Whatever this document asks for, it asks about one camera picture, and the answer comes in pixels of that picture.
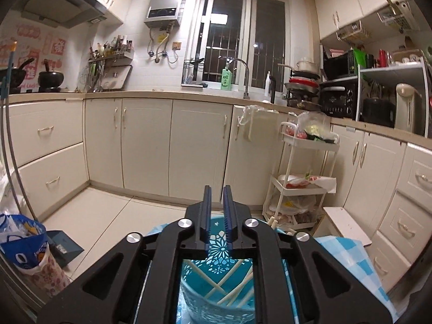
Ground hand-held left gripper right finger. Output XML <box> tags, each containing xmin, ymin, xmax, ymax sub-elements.
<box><xmin>223</xmin><ymin>185</ymin><xmax>394</xmax><ymax>324</ymax></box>

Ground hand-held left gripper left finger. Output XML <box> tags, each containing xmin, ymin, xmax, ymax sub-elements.
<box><xmin>36</xmin><ymin>185</ymin><xmax>212</xmax><ymax>324</ymax></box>

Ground teal plastic basket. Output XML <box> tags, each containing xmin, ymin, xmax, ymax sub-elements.
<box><xmin>148</xmin><ymin>213</ymin><xmax>301</xmax><ymax>324</ymax></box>

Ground bundle of wooden chopsticks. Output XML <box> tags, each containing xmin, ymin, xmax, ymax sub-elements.
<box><xmin>194</xmin><ymin>218</ymin><xmax>298</xmax><ymax>308</ymax></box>

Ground cream base cabinets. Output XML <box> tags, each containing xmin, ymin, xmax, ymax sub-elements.
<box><xmin>0</xmin><ymin>91</ymin><xmax>432</xmax><ymax>291</ymax></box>

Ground white rolling cart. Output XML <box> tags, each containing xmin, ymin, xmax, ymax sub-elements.
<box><xmin>263</xmin><ymin>121</ymin><xmax>340</xmax><ymax>230</ymax></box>

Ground white red printed bag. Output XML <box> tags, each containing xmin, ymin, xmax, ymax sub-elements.
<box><xmin>287</xmin><ymin>172</ymin><xmax>337</xmax><ymax>193</ymax></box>

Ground hanging clear plastic bag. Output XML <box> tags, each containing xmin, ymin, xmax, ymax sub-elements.
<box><xmin>238</xmin><ymin>104</ymin><xmax>262</xmax><ymax>142</ymax></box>

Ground white step stool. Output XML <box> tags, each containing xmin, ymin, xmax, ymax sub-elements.
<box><xmin>322</xmin><ymin>206</ymin><xmax>372</xmax><ymax>247</ymax></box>

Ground blue checkered tablecloth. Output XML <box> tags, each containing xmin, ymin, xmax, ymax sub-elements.
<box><xmin>135</xmin><ymin>224</ymin><xmax>397</xmax><ymax>324</ymax></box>

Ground clear bag of groceries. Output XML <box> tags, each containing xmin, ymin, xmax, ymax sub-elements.
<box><xmin>297</xmin><ymin>111</ymin><xmax>338</xmax><ymax>142</ymax></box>

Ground chrome faucet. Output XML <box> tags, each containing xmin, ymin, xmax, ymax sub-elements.
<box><xmin>229</xmin><ymin>58</ymin><xmax>251</xmax><ymax>100</ymax></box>

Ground stacked pots and pans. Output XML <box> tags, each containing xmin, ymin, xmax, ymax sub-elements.
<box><xmin>278</xmin><ymin>57</ymin><xmax>323</xmax><ymax>109</ymax></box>

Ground dark blue box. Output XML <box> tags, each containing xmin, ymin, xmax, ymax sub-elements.
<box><xmin>45</xmin><ymin>229</ymin><xmax>85</xmax><ymax>269</ymax></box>

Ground black toaster oven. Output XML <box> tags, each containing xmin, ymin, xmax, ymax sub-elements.
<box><xmin>319</xmin><ymin>81</ymin><xmax>360</xmax><ymax>120</ymax></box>

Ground white enamel pot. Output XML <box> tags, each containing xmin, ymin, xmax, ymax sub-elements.
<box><xmin>297</xmin><ymin>59</ymin><xmax>319</xmax><ymax>73</ymax></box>

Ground black countertop cooker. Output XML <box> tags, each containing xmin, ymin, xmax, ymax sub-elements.
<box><xmin>363</xmin><ymin>96</ymin><xmax>395</xmax><ymax>125</ymax></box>

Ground barred kitchen window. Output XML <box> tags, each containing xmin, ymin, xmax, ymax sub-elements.
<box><xmin>189</xmin><ymin>0</ymin><xmax>291</xmax><ymax>92</ymax></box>

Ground blue shopping bag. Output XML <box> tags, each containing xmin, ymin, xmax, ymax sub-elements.
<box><xmin>0</xmin><ymin>213</ymin><xmax>48</xmax><ymax>275</ymax></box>

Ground black microwave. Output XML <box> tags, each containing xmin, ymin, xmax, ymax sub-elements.
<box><xmin>323</xmin><ymin>49</ymin><xmax>360</xmax><ymax>78</ymax></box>

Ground white thermos kettle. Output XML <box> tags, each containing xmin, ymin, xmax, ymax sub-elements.
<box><xmin>395</xmin><ymin>83</ymin><xmax>421</xmax><ymax>132</ymax></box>

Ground black wok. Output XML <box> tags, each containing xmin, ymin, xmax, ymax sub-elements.
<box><xmin>37</xmin><ymin>59</ymin><xmax>65</xmax><ymax>92</ymax></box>

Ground silver water heater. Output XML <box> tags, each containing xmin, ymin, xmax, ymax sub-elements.
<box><xmin>144</xmin><ymin>0</ymin><xmax>188</xmax><ymax>29</ymax></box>

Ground white appliance shelf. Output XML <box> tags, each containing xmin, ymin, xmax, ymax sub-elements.
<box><xmin>358</xmin><ymin>57</ymin><xmax>427</xmax><ymax>132</ymax></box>

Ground black frying pan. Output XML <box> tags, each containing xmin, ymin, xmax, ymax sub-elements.
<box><xmin>0</xmin><ymin>57</ymin><xmax>34</xmax><ymax>94</ymax></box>

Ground range hood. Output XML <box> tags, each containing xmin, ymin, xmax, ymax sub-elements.
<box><xmin>23</xmin><ymin>0</ymin><xmax>109</xmax><ymax>29</ymax></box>

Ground black wire sink caddy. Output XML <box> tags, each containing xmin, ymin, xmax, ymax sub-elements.
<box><xmin>183</xmin><ymin>59</ymin><xmax>205</xmax><ymax>85</ymax></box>

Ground wall utensil rack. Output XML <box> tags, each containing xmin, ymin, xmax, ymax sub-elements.
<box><xmin>88</xmin><ymin>35</ymin><xmax>136</xmax><ymax>92</ymax></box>

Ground water heater hoses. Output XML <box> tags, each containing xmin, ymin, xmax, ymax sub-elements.
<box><xmin>148</xmin><ymin>27</ymin><xmax>179</xmax><ymax>65</ymax></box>

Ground hanging wire basket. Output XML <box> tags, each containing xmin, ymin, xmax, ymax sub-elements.
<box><xmin>377</xmin><ymin>2</ymin><xmax>416</xmax><ymax>32</ymax></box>
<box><xmin>336</xmin><ymin>22</ymin><xmax>372</xmax><ymax>43</ymax></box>

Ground pink wall stickers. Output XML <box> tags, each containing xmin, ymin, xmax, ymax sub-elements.
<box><xmin>0</xmin><ymin>23</ymin><xmax>68</xmax><ymax>85</ymax></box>

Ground mop handle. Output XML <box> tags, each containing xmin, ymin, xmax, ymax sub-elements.
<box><xmin>0</xmin><ymin>40</ymin><xmax>38</xmax><ymax>223</ymax></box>

